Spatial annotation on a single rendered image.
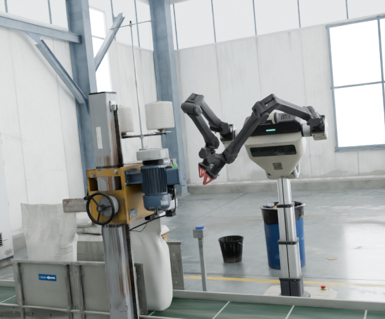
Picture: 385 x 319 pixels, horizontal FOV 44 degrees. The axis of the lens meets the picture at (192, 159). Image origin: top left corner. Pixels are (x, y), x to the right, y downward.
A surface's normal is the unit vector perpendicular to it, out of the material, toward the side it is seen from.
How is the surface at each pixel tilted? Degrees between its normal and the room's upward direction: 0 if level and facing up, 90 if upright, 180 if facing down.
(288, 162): 130
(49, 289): 90
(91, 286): 90
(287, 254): 90
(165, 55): 90
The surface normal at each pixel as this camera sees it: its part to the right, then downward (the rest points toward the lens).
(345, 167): -0.40, 0.08
